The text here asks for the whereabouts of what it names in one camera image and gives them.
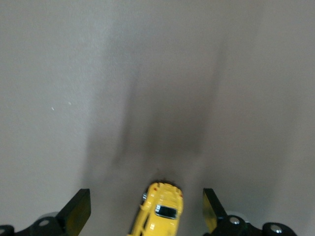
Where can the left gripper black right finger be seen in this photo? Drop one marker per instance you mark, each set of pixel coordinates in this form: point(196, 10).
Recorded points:
point(214, 216)

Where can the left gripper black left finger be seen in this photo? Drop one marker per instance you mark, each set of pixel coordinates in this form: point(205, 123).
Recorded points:
point(73, 216)

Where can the yellow toy beetle car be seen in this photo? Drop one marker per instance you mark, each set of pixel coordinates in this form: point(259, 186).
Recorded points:
point(160, 211)

